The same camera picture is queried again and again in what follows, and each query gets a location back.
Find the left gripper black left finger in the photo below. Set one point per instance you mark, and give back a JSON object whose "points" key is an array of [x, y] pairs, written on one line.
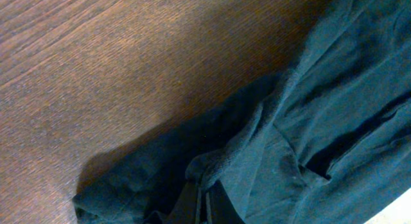
{"points": [[188, 206]]}

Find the black t-shirt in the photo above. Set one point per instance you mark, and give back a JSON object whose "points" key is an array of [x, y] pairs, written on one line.
{"points": [[327, 141]]}

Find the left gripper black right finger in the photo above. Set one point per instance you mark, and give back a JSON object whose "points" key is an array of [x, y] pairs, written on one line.
{"points": [[219, 208]]}

